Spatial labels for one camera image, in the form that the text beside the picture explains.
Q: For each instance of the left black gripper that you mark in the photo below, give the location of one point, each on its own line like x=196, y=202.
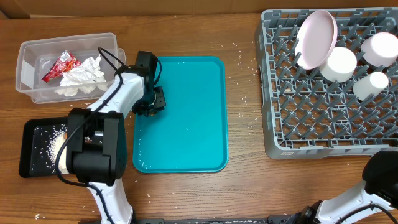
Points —
x=159, y=105

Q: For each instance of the white napkin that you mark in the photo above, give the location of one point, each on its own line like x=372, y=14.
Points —
x=87, y=73

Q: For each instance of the red snack wrapper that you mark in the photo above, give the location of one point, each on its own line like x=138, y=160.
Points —
x=65, y=62

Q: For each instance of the pile of white rice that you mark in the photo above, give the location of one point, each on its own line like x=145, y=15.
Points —
x=57, y=146

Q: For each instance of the large pink plate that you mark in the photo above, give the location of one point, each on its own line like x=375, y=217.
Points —
x=316, y=39

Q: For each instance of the pale green bowl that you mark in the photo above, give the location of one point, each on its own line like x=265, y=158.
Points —
x=340, y=65

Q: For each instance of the white plastic cup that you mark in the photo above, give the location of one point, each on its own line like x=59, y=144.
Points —
x=372, y=84

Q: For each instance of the small pink bowl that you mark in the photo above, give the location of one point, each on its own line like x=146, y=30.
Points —
x=380, y=49

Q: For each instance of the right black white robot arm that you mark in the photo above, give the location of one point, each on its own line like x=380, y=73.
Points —
x=377, y=192

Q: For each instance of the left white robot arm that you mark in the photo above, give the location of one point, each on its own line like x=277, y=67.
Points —
x=96, y=148

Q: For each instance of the grey dishwasher rack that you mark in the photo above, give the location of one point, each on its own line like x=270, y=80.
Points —
x=306, y=116

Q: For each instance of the teal plastic serving tray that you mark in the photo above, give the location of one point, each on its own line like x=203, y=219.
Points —
x=191, y=134

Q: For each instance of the clear plastic bin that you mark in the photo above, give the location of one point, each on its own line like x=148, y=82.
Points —
x=37, y=57

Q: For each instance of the black plastic tray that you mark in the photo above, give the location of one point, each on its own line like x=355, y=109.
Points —
x=26, y=148

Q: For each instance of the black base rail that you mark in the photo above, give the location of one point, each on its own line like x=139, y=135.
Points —
x=273, y=219

